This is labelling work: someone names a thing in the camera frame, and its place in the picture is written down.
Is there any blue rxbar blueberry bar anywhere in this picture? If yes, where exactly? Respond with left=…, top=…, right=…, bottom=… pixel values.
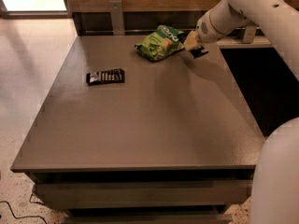
left=178, top=32, right=208, bottom=59

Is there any horizontal metal rail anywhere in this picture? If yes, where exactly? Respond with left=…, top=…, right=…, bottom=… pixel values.
left=84, top=28, right=195, bottom=35

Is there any left metal bracket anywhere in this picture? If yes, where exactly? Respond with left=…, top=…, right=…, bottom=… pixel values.
left=109, top=0, right=125, bottom=35

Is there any black cable on floor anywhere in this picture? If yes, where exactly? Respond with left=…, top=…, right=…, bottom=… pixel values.
left=0, top=200, right=49, bottom=224

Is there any metal bracket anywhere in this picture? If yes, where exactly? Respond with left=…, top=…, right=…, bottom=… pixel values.
left=109, top=0, right=125, bottom=35
left=240, top=25, right=257, bottom=44

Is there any lower grey drawer front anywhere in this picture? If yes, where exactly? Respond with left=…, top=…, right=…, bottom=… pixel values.
left=64, top=215, right=232, bottom=224

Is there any grey drawer cabinet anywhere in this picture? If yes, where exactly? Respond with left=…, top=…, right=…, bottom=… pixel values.
left=11, top=36, right=264, bottom=217

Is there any right metal bracket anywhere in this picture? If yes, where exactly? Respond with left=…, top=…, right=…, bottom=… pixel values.
left=240, top=25, right=257, bottom=44

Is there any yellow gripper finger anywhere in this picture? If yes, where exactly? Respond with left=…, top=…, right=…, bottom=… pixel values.
left=183, top=31, right=201, bottom=50

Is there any grey drawer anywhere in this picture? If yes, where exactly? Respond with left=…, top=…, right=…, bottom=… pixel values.
left=34, top=180, right=252, bottom=210
left=64, top=215, right=232, bottom=224

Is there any black white snack bar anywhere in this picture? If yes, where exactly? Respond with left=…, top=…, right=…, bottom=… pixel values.
left=86, top=68, right=125, bottom=86

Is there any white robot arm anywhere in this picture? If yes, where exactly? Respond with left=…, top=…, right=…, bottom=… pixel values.
left=184, top=0, right=299, bottom=224

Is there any green rice chip bag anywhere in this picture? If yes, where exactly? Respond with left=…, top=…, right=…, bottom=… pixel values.
left=135, top=25, right=184, bottom=62

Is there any upper grey drawer front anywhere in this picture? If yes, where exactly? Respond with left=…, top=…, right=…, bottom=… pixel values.
left=34, top=180, right=252, bottom=210

